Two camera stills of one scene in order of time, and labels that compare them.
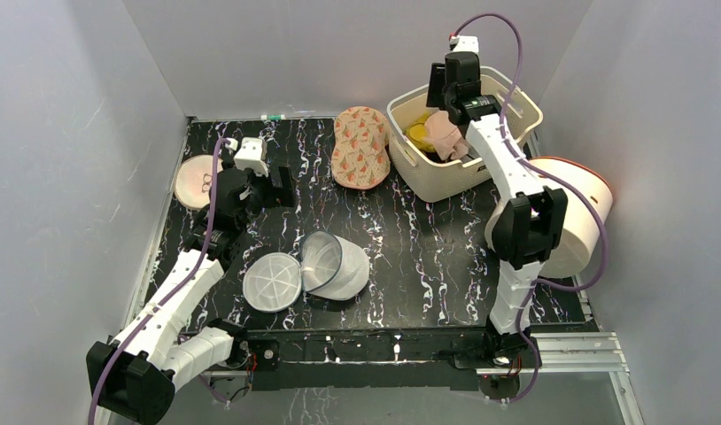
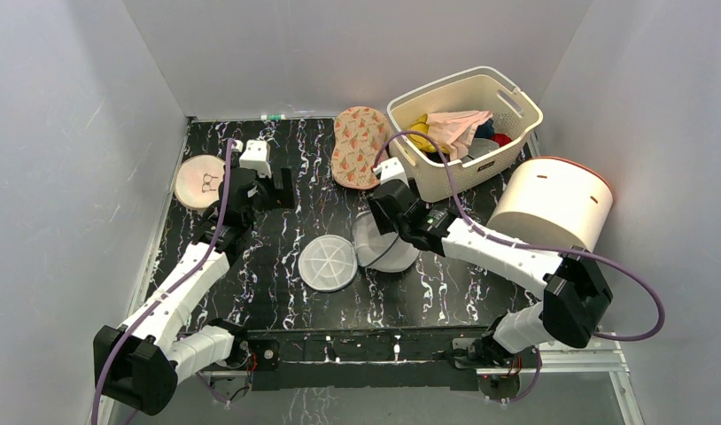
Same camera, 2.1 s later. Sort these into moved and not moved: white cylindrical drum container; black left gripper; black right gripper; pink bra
Moved: black right gripper
Not moved: pink bra; white cylindrical drum container; black left gripper
